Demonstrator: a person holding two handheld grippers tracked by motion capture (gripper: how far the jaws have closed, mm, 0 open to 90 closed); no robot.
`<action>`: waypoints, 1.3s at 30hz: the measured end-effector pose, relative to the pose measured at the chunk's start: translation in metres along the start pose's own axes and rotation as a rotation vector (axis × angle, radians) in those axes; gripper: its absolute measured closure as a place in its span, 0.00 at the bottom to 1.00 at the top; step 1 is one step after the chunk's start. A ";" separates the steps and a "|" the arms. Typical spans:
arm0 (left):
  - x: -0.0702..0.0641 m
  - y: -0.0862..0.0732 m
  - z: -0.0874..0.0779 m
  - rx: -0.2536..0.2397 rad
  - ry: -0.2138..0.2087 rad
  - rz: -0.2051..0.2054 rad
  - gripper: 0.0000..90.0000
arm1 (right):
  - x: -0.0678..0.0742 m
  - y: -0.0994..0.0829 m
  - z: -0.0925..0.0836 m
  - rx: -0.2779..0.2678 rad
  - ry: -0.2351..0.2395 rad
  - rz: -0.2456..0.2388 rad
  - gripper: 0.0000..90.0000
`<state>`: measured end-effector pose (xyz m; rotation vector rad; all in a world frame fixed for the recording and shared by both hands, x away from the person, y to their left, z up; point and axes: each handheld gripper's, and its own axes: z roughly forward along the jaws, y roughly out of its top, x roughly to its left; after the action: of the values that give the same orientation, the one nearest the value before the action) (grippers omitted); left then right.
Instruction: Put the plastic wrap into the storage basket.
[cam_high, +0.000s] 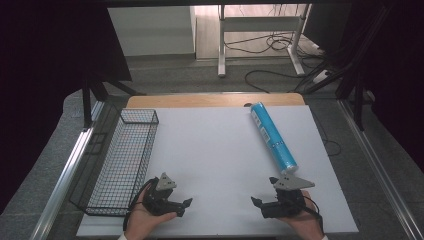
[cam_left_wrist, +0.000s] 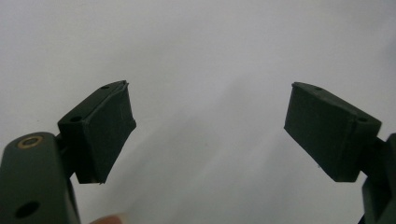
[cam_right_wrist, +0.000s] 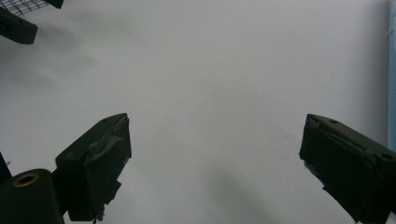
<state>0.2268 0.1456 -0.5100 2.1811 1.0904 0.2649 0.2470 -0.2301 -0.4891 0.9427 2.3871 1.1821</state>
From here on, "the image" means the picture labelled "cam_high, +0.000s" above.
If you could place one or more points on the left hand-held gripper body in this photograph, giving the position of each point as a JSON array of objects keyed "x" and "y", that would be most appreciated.
[{"x": 156, "y": 200}]

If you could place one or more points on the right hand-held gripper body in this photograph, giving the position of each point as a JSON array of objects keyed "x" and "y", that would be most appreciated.
[{"x": 286, "y": 200}]

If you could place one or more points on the person's left hand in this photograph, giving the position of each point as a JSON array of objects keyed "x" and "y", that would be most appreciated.
[{"x": 146, "y": 221}]

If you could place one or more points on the person's right hand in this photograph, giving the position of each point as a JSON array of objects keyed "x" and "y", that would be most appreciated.
[{"x": 305, "y": 223}]

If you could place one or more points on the white table mat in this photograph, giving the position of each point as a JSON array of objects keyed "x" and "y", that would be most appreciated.
[{"x": 216, "y": 150}]

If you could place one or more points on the blue cylindrical tube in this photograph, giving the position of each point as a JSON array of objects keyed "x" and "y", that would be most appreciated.
[{"x": 271, "y": 136}]

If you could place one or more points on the black metal stand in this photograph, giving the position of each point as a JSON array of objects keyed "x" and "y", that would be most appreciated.
[
  {"x": 96, "y": 90},
  {"x": 358, "y": 96}
]

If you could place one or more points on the white power strip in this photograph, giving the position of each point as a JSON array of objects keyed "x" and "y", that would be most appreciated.
[{"x": 321, "y": 76}]

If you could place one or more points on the white cabinet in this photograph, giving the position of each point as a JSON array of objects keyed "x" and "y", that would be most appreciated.
[{"x": 153, "y": 30}]

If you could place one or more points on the aluminium rail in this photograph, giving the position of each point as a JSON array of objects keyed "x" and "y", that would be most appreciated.
[
  {"x": 63, "y": 180},
  {"x": 380, "y": 170}
]

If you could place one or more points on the white metal desk frame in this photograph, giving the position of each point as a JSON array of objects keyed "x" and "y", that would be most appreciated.
[{"x": 260, "y": 23}]

